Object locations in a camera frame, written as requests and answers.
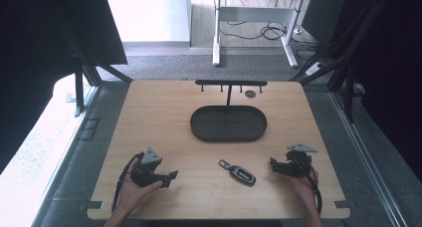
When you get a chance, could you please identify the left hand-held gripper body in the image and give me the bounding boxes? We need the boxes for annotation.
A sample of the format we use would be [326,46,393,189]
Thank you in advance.
[130,146,172,188]

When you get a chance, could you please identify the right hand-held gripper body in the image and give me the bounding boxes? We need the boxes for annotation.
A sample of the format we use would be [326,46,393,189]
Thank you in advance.
[274,143,318,179]

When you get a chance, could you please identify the black car key fob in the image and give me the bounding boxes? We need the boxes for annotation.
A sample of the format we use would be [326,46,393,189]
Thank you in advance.
[218,158,257,187]

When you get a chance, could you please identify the black key hanger stand tray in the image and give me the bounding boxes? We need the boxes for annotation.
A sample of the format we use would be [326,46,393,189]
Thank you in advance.
[189,79,269,143]

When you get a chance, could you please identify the person's right hand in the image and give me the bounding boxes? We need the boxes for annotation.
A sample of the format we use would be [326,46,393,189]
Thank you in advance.
[284,168,320,209]

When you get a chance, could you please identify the person's left hand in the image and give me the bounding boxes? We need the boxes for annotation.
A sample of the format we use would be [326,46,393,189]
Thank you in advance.
[113,159,164,219]

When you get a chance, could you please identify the white power strip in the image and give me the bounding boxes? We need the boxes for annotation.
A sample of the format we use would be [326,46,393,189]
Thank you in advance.
[305,62,324,77]

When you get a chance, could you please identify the dark curtain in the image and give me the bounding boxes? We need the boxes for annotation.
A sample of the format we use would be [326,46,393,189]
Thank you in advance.
[301,0,422,183]
[0,0,128,175]

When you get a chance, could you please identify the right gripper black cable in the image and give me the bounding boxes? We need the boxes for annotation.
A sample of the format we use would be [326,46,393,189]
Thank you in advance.
[293,158,323,215]

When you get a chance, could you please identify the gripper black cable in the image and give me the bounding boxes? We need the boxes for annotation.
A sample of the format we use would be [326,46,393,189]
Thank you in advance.
[110,152,144,213]
[293,158,323,215]

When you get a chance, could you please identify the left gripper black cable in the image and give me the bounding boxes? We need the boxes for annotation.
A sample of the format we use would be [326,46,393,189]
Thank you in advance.
[110,152,144,213]

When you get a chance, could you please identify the black metal frame strut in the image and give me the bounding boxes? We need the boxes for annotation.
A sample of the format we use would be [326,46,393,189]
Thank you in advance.
[289,0,382,123]
[59,24,134,117]

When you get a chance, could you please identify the black floor cables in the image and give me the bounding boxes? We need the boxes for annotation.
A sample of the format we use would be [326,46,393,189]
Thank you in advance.
[218,20,319,52]

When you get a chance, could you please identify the white desk frame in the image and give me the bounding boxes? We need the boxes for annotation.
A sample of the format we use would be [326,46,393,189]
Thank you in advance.
[212,0,306,69]

